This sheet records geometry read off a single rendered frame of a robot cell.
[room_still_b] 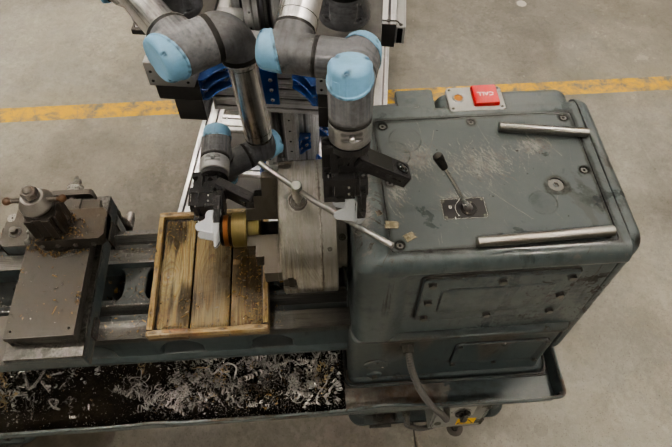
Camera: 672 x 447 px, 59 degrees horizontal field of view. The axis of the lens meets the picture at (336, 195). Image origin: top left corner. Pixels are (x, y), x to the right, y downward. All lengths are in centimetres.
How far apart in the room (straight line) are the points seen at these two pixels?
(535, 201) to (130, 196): 206
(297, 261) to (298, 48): 47
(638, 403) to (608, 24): 221
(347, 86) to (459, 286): 56
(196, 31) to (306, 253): 54
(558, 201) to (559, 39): 247
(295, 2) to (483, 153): 55
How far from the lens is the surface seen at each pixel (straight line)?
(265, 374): 184
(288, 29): 109
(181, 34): 140
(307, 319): 156
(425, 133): 139
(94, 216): 164
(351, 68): 95
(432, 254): 121
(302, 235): 128
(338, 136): 101
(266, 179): 137
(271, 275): 136
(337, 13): 175
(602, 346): 268
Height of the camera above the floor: 230
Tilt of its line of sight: 55 degrees down
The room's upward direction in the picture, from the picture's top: straight up
